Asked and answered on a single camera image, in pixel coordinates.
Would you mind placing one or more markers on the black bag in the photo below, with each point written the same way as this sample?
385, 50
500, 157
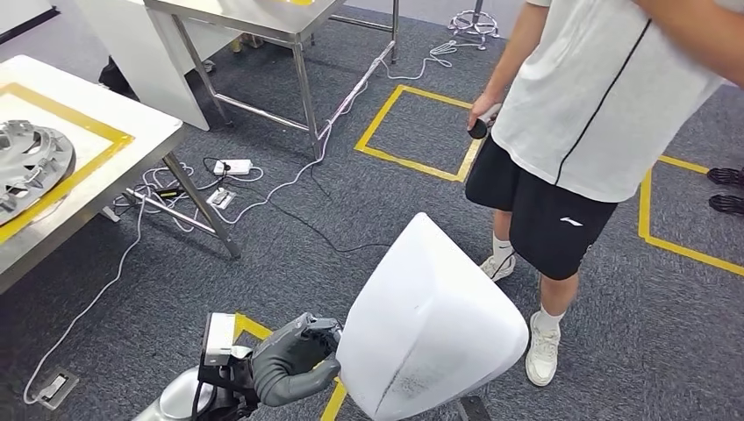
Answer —
113, 78

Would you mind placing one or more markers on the white board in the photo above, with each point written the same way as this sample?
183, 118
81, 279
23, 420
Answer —
23, 11

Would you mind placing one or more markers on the person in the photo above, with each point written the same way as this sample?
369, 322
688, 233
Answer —
604, 99

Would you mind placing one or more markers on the white curved panel part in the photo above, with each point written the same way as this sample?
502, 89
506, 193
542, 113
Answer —
430, 325

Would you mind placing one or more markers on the white cabinet panel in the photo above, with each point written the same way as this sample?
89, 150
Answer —
145, 64

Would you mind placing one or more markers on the yellow floor tape square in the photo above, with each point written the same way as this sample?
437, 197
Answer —
644, 203
407, 164

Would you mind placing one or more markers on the steel workbench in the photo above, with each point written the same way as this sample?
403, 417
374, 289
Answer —
145, 133

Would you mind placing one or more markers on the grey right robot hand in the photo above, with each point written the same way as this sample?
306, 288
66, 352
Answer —
475, 409

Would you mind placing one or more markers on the chrome stool base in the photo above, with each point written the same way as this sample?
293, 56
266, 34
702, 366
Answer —
474, 23

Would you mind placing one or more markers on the steel table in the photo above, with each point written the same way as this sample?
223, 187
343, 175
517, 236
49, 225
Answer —
250, 14

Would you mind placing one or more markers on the yellow tape frame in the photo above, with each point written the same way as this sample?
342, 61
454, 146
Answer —
121, 138

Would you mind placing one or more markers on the black white handheld controller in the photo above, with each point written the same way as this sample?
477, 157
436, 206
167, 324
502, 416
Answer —
479, 129

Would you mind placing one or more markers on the white power strip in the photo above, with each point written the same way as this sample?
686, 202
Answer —
232, 167

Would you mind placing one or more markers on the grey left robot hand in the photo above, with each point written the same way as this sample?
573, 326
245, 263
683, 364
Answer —
290, 366

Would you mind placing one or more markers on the silver floor socket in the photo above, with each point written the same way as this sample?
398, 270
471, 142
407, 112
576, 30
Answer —
55, 389
221, 199

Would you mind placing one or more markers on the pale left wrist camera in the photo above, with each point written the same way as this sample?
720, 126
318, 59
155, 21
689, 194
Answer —
220, 340

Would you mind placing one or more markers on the silver wheel hubcap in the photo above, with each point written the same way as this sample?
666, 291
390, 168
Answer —
29, 168

